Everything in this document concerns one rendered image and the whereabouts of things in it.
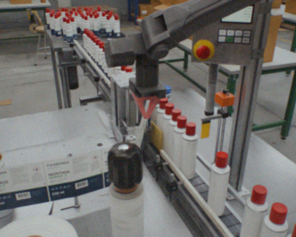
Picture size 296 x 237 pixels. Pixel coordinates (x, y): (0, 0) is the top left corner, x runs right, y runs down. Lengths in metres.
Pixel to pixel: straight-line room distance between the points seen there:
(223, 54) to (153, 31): 0.30
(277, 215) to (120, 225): 0.36
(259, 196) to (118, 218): 0.33
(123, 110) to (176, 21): 0.64
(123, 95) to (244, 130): 0.47
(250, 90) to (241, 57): 0.11
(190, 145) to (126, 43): 0.44
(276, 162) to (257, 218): 0.58
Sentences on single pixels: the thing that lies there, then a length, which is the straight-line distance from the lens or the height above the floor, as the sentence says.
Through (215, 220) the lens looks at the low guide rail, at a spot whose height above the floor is 0.91.
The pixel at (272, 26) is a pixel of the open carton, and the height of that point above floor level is 1.07.
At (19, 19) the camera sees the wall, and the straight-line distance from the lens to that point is 8.37.
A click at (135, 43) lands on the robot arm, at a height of 1.39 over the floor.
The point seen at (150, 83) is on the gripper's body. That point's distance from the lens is 0.77.
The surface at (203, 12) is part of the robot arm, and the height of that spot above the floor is 1.46.
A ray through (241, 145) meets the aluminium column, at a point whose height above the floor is 1.03.
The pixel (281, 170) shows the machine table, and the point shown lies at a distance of 1.33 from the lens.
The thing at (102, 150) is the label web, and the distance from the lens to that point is 0.94.
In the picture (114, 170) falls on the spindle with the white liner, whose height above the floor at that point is 1.14.
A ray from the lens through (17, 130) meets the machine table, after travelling 1.61.
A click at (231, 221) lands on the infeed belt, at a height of 0.88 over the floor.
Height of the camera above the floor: 1.57
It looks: 28 degrees down
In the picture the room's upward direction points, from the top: straight up
